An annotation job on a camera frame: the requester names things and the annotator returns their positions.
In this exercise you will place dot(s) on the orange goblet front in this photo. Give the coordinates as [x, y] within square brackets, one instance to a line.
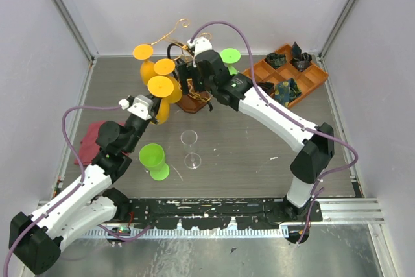
[161, 87]

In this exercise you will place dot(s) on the red cloth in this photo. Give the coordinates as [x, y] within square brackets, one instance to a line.
[88, 147]

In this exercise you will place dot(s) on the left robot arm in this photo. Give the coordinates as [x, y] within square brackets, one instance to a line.
[38, 239]

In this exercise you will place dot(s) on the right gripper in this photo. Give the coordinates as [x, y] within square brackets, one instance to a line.
[188, 71]

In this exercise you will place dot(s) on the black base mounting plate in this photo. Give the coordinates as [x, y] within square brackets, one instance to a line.
[214, 213]

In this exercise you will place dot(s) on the wooden compartment tray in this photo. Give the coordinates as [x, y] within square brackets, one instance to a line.
[309, 80]

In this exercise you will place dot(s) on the black item in tray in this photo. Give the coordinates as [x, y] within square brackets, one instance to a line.
[268, 87]

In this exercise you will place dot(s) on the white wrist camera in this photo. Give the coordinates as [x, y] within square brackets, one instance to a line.
[199, 45]
[139, 106]

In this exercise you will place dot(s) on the green goblet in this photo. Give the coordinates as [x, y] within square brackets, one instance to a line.
[230, 56]
[152, 157]

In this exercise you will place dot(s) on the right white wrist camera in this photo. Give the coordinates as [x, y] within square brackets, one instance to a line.
[199, 45]

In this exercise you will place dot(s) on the dark folded cloth in tray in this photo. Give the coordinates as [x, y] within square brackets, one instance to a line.
[300, 60]

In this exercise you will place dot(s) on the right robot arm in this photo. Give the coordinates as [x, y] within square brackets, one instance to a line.
[207, 72]

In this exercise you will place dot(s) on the orange goblet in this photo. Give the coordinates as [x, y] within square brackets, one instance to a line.
[165, 67]
[161, 87]
[143, 53]

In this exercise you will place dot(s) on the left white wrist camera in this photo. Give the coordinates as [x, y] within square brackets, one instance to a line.
[139, 106]

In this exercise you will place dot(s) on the gold wire wine glass rack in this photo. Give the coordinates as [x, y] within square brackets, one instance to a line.
[193, 98]

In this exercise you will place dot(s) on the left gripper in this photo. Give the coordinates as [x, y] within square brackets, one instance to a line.
[157, 102]

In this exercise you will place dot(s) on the blue yellow patterned cloth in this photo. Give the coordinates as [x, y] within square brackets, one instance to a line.
[286, 92]

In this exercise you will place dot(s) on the clear champagne flute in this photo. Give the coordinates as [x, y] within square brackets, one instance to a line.
[189, 139]

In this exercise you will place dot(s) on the slotted cable duct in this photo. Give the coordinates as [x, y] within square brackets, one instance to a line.
[195, 233]

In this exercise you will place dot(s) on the dark rolled cloth in tray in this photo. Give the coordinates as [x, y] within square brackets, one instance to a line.
[276, 60]

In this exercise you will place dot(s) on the green goblet front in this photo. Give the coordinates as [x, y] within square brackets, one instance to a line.
[152, 157]

